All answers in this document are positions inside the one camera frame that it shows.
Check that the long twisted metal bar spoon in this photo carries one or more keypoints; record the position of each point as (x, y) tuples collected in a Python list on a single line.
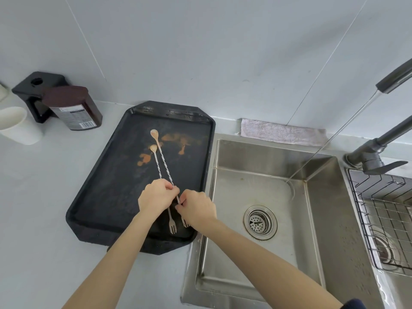
[(163, 159)]

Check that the black rectangular serving tray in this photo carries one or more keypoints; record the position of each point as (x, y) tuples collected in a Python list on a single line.
[(109, 189)]

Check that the person's right forearm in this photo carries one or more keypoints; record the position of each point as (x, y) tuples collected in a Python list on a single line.
[(264, 263)]

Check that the round metal sink strainer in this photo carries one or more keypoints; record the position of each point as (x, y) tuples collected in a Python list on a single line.
[(382, 250), (260, 222)]

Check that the black plastic holder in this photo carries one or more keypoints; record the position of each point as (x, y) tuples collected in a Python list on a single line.
[(30, 88)]

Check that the person's right fingers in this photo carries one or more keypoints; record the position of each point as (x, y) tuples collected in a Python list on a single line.
[(183, 199)]

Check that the dark grey faucet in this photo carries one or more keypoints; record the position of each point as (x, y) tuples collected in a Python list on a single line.
[(370, 156)]

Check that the person's left fingers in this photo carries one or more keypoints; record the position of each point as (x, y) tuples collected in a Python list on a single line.
[(169, 189)]

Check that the white cup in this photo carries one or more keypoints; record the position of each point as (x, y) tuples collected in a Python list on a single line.
[(17, 125)]

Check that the brown bottle with label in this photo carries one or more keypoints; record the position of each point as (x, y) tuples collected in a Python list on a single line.
[(75, 107)]

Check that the stainless steel sink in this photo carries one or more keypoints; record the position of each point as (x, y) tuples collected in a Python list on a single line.
[(257, 186)]

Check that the person's left hand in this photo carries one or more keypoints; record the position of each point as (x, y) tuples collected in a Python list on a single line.
[(154, 197)]

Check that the person's right hand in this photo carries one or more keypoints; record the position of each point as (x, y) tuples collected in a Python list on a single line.
[(200, 209)]

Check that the short twisted metal bar spoon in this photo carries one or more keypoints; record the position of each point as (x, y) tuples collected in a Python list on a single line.
[(156, 162)]

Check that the pale pink dish cloth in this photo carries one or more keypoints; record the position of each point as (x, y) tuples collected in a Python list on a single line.
[(280, 131)]

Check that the person's left forearm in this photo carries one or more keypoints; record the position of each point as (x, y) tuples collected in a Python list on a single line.
[(109, 267)]

